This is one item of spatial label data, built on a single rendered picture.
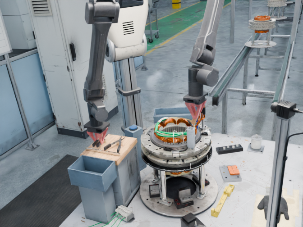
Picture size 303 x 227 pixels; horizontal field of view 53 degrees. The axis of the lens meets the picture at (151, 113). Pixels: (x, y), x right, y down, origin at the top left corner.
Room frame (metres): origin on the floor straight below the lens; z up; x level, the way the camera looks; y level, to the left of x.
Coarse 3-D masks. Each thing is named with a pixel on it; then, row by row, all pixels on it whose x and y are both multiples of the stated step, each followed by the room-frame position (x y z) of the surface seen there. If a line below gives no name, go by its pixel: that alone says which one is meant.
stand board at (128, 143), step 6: (108, 138) 1.29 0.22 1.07; (114, 138) 1.28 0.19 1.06; (126, 138) 1.27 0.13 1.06; (132, 138) 1.27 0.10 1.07; (102, 144) 1.24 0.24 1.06; (114, 144) 1.23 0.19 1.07; (126, 144) 1.22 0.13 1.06; (132, 144) 1.22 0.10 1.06; (84, 150) 1.20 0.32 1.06; (108, 150) 1.18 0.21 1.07; (114, 150) 1.17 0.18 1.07; (120, 150) 1.17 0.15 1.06; (126, 150) 1.17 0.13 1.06; (96, 156) 1.14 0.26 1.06; (102, 156) 1.13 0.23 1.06; (108, 156) 1.13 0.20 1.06; (114, 156) 1.12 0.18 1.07; (120, 156) 1.12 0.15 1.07
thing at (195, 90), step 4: (188, 84) 1.09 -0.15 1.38; (192, 84) 1.07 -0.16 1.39; (196, 84) 1.07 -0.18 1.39; (200, 84) 1.07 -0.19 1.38; (188, 88) 1.09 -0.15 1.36; (192, 88) 1.07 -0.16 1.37; (196, 88) 1.07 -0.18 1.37; (200, 88) 1.07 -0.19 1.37; (188, 92) 1.09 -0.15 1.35; (192, 92) 1.07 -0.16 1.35; (196, 92) 1.07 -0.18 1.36; (200, 92) 1.07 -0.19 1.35; (204, 92) 1.11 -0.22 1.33; (184, 96) 1.08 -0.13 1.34; (188, 96) 1.07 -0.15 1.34; (192, 96) 1.07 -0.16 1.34; (196, 96) 1.06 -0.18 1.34; (200, 96) 1.06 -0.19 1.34; (184, 100) 1.06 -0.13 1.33; (196, 100) 1.04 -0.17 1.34
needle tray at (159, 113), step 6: (156, 108) 1.59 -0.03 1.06; (162, 108) 1.58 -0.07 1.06; (168, 108) 1.58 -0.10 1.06; (174, 108) 1.58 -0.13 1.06; (180, 108) 1.57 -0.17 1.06; (186, 108) 1.57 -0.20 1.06; (156, 114) 1.59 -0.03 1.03; (162, 114) 1.58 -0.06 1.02; (168, 114) 1.58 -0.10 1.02; (174, 114) 1.57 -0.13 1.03; (180, 114) 1.56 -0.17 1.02; (186, 114) 1.55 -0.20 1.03; (156, 120) 1.48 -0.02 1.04
